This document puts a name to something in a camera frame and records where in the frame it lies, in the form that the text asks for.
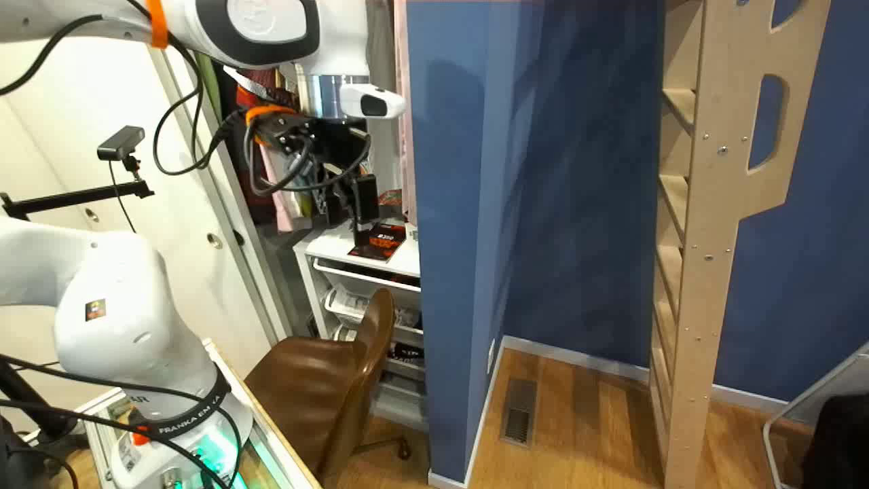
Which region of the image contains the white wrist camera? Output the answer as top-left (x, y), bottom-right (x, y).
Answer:
top-left (339, 84), bottom-right (406, 120)

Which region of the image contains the white metal frame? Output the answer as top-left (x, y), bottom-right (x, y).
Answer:
top-left (760, 343), bottom-right (869, 489)

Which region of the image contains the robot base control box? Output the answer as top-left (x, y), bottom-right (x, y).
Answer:
top-left (85, 343), bottom-right (320, 489)

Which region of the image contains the black tripod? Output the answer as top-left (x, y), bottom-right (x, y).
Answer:
top-left (0, 360), bottom-right (80, 489)

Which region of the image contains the wooden loft bed ladder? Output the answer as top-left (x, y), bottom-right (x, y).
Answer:
top-left (649, 0), bottom-right (832, 489)

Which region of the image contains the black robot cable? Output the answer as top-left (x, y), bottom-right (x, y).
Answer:
top-left (149, 36), bottom-right (374, 197)

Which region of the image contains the white closet door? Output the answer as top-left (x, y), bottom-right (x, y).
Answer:
top-left (0, 39), bottom-right (275, 374)

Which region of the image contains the white drawer unit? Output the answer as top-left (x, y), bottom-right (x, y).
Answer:
top-left (293, 224), bottom-right (426, 432)

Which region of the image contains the red and black book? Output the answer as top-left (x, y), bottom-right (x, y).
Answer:
top-left (354, 224), bottom-right (406, 262)

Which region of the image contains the black camera on stand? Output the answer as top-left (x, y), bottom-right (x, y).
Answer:
top-left (97, 125), bottom-right (144, 160)

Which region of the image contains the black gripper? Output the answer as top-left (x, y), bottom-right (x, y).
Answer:
top-left (252, 111), bottom-right (313, 169)

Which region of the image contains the floor air vent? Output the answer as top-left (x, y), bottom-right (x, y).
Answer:
top-left (502, 377), bottom-right (535, 444)

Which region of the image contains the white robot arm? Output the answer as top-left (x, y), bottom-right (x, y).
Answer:
top-left (0, 0), bottom-right (406, 436)

